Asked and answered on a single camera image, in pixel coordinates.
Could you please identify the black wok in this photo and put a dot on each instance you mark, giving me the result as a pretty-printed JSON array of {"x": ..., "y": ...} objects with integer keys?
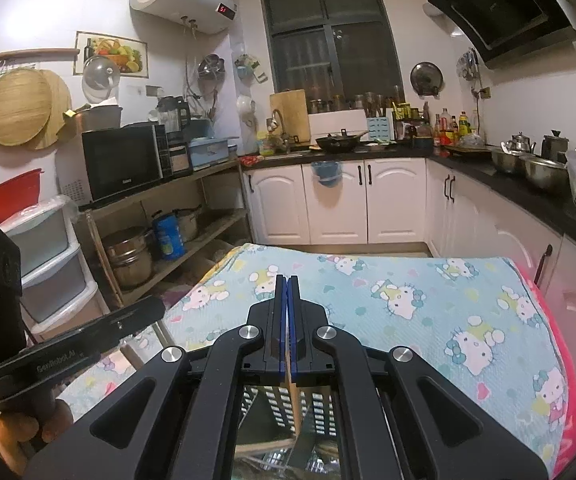
[{"x": 340, "y": 142}]

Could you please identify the blender jug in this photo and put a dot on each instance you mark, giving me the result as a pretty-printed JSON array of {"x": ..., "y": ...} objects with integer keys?
[{"x": 172, "y": 112}]

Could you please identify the black range hood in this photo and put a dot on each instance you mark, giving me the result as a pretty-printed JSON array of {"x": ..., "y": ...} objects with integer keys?
[{"x": 497, "y": 5}]

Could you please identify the fruit wall picture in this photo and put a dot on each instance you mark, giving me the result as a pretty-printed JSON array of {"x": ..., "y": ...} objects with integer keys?
[{"x": 118, "y": 52}]

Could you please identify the stainless steel bowl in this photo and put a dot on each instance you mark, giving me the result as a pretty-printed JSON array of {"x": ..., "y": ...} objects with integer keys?
[
  {"x": 506, "y": 161},
  {"x": 542, "y": 172}
]

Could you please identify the hanging steel pan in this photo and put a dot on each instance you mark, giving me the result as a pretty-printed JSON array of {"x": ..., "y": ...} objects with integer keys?
[{"x": 210, "y": 66}]

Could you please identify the white jug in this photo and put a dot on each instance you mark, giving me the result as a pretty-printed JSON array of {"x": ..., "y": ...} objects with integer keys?
[{"x": 247, "y": 110}]

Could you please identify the white dish box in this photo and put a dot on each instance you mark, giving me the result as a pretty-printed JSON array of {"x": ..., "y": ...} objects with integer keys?
[{"x": 338, "y": 120}]

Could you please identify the blue canister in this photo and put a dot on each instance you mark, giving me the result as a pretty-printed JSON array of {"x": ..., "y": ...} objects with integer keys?
[{"x": 169, "y": 237}]

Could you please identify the wooden shelf rack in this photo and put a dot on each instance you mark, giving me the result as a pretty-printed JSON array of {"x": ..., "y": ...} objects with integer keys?
[{"x": 208, "y": 195}]

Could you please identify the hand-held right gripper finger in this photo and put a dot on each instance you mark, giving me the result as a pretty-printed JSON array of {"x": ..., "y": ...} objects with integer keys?
[
  {"x": 294, "y": 320},
  {"x": 284, "y": 320}
]

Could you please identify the blue hanging bin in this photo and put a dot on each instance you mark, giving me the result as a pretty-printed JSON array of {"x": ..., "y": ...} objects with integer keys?
[{"x": 327, "y": 172}]

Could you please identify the steel pot with gold tray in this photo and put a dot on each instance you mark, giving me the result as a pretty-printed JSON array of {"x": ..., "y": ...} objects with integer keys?
[{"x": 95, "y": 119}]

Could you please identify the white lower kitchen cabinets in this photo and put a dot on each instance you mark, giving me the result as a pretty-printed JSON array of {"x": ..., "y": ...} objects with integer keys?
[{"x": 278, "y": 200}]

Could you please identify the black kitchen countertop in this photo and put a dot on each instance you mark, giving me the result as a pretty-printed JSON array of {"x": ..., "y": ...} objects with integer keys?
[{"x": 517, "y": 187}]

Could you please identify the large stainless steel pot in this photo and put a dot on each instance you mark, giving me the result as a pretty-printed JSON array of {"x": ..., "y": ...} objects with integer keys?
[{"x": 128, "y": 257}]

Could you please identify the white plastic drawer unit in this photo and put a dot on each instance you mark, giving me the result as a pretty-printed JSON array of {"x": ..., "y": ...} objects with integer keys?
[{"x": 53, "y": 260}]

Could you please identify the red dish cloth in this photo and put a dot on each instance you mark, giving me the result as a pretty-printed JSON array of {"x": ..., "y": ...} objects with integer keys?
[{"x": 252, "y": 161}]

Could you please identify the group of condiment bottles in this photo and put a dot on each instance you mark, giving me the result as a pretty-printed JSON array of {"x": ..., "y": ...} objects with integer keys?
[{"x": 455, "y": 130}]

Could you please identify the glass pot lid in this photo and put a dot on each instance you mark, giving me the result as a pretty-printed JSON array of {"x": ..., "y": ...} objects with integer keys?
[{"x": 99, "y": 80}]

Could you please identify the round wooden board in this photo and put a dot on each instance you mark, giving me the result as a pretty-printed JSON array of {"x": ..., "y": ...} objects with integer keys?
[{"x": 60, "y": 110}]

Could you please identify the dark wall-hung pot lid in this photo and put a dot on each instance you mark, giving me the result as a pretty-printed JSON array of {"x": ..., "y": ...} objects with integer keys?
[{"x": 425, "y": 79}]

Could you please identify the tall steel kettle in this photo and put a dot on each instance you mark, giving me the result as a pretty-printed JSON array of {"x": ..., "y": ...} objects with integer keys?
[{"x": 553, "y": 146}]

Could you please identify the white blue cutlery holder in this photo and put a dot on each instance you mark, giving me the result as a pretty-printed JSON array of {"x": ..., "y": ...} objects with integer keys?
[{"x": 380, "y": 129}]

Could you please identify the person's left hand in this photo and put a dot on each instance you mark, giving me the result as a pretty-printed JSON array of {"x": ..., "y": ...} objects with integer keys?
[{"x": 18, "y": 432}]

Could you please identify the round woven bamboo tray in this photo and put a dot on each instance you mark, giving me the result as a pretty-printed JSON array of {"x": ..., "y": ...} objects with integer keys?
[{"x": 15, "y": 107}]

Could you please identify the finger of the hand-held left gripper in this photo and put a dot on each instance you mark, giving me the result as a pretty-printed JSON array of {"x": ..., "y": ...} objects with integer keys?
[{"x": 135, "y": 316}]

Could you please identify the wooden rolling pin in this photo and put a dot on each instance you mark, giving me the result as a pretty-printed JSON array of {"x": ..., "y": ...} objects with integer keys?
[{"x": 23, "y": 56}]

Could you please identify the kitchen faucet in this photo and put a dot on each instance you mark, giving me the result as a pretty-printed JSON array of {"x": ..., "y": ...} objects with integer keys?
[{"x": 279, "y": 127}]

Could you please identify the red plastic basin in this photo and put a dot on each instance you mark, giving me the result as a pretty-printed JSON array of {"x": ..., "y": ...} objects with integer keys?
[{"x": 10, "y": 195}]

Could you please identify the small steel pot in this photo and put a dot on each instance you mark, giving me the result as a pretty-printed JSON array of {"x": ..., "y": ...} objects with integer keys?
[{"x": 188, "y": 224}]

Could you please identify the black microwave oven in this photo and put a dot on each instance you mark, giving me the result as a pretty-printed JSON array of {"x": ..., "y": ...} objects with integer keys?
[{"x": 118, "y": 162}]

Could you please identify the green perforated utensil holder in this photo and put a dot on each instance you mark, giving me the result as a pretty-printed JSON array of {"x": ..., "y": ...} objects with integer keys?
[{"x": 318, "y": 410}]

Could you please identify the cartoon cat printed blanket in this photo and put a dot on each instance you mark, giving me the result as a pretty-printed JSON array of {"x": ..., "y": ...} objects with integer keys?
[{"x": 417, "y": 305}]

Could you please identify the dark framed window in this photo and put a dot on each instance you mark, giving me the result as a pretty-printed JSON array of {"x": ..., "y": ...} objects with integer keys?
[{"x": 333, "y": 35}]

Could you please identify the bamboo chopstick pair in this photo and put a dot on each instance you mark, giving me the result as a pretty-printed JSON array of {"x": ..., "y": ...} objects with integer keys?
[{"x": 293, "y": 402}]

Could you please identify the pink cloth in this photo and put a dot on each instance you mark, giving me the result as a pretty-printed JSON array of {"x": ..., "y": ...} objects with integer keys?
[{"x": 570, "y": 375}]

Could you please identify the wooden cutting board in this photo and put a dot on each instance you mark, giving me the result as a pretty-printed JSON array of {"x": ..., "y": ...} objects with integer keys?
[{"x": 290, "y": 112}]

